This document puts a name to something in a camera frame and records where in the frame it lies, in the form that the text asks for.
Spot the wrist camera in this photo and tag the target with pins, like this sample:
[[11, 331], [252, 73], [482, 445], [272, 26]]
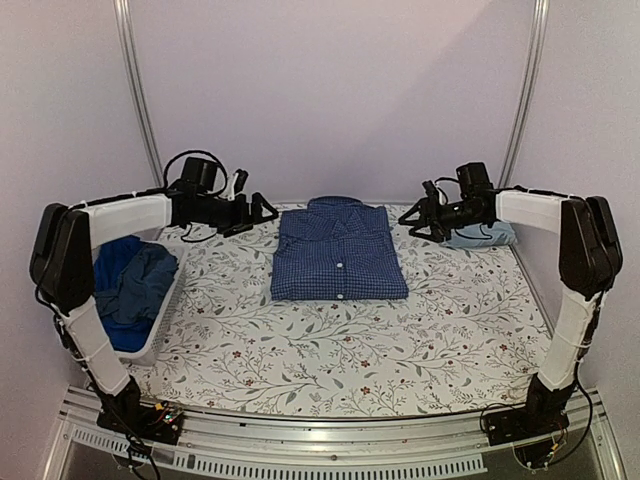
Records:
[[434, 194], [235, 185]]

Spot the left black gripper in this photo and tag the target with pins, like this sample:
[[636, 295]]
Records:
[[244, 218]]

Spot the light blue t-shirt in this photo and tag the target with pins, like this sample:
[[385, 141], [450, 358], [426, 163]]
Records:
[[482, 236]]

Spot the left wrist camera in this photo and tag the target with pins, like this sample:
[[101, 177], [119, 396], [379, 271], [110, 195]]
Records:
[[235, 185]]

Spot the slate blue garment in basket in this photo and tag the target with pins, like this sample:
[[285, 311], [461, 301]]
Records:
[[140, 287]]

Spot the right aluminium frame post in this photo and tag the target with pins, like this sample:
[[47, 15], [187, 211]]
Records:
[[534, 55]]

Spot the dark blue checkered shirt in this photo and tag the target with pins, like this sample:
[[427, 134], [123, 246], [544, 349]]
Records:
[[336, 249]]

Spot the floral patterned table mat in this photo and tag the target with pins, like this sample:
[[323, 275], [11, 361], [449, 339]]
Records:
[[469, 334]]

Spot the white plastic laundry basket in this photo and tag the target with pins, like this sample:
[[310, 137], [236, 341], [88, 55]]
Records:
[[160, 330]]

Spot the left aluminium frame post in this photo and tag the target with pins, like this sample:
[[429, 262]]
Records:
[[125, 28]]

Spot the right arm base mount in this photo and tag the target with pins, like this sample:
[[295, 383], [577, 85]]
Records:
[[503, 424]]

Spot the front aluminium rail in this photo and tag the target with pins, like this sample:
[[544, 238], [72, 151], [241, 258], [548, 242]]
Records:
[[236, 445]]

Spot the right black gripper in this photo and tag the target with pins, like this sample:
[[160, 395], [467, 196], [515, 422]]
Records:
[[424, 216]]

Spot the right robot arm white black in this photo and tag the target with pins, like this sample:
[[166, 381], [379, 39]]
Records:
[[589, 259]]

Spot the bright blue garment in basket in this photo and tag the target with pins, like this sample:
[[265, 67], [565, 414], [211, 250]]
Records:
[[111, 259]]

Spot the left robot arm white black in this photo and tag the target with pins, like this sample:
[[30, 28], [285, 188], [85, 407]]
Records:
[[61, 264]]

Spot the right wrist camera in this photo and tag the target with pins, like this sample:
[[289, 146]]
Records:
[[434, 194]]

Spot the aluminium frame post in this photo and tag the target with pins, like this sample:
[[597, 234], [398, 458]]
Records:
[[125, 28], [534, 55]]

